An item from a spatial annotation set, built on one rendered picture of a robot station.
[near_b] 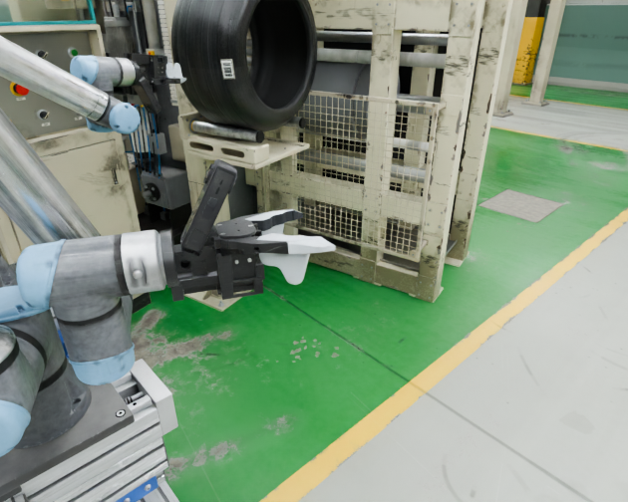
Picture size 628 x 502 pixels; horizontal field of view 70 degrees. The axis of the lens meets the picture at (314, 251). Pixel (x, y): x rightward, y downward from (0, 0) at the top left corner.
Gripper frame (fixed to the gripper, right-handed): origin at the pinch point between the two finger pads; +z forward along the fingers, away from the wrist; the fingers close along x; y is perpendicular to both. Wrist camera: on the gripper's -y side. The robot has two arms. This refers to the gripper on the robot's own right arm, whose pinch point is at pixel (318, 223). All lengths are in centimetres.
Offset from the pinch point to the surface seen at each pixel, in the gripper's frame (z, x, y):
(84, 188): -56, -143, 19
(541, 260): 181, -147, 87
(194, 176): -12, -155, 21
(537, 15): 656, -731, -118
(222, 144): -1, -124, 4
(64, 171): -60, -138, 11
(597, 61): 747, -667, -33
